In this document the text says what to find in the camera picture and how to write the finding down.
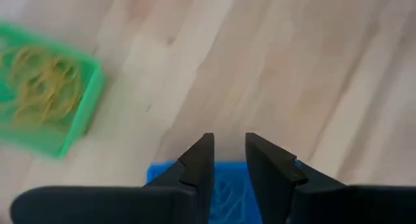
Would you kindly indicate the yellow rubber band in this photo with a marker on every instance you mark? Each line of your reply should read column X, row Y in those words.
column 45, row 107
column 16, row 60
column 48, row 65

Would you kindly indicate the green plastic basket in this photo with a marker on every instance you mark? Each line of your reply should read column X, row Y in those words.
column 87, row 97

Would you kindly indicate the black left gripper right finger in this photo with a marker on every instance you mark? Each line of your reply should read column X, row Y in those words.
column 308, row 204

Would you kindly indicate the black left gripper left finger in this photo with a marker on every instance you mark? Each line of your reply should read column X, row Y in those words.
column 130, row 204

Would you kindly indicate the blue plastic basket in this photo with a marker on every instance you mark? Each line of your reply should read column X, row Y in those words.
column 230, row 175

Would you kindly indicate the teal rubber band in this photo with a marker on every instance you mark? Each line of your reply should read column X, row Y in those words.
column 227, row 198
column 242, row 211

